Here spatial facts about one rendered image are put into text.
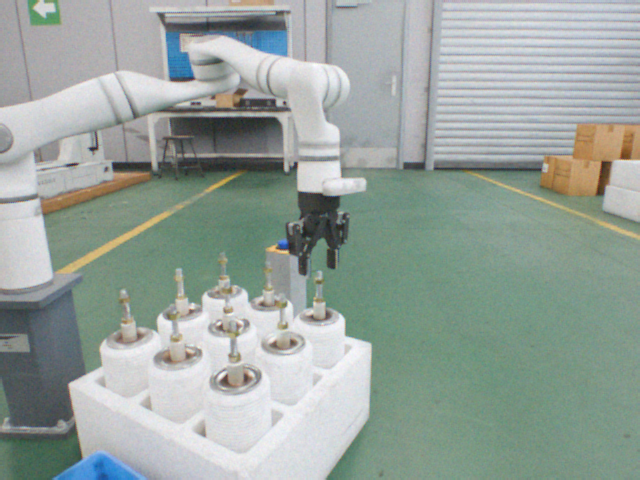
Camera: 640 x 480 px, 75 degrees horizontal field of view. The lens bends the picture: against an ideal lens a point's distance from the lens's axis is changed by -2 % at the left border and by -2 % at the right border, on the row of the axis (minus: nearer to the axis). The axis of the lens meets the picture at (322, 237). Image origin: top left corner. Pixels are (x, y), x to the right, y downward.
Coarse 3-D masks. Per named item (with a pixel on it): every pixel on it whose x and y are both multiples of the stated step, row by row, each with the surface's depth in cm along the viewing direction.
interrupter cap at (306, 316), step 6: (300, 312) 81; (306, 312) 82; (312, 312) 82; (330, 312) 82; (336, 312) 82; (300, 318) 79; (306, 318) 79; (312, 318) 80; (330, 318) 79; (336, 318) 79; (306, 324) 78; (312, 324) 77; (318, 324) 77; (324, 324) 77; (330, 324) 78
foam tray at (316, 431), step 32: (352, 352) 82; (96, 384) 71; (320, 384) 72; (352, 384) 79; (96, 416) 69; (128, 416) 64; (160, 416) 64; (288, 416) 64; (320, 416) 69; (352, 416) 81; (96, 448) 72; (128, 448) 66; (160, 448) 61; (192, 448) 57; (224, 448) 57; (256, 448) 57; (288, 448) 61; (320, 448) 71
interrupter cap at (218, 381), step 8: (224, 368) 63; (248, 368) 63; (256, 368) 63; (216, 376) 61; (224, 376) 61; (248, 376) 62; (256, 376) 61; (216, 384) 59; (224, 384) 59; (232, 384) 60; (240, 384) 60; (248, 384) 59; (256, 384) 59; (216, 392) 58; (224, 392) 57; (232, 392) 57; (240, 392) 57; (248, 392) 58
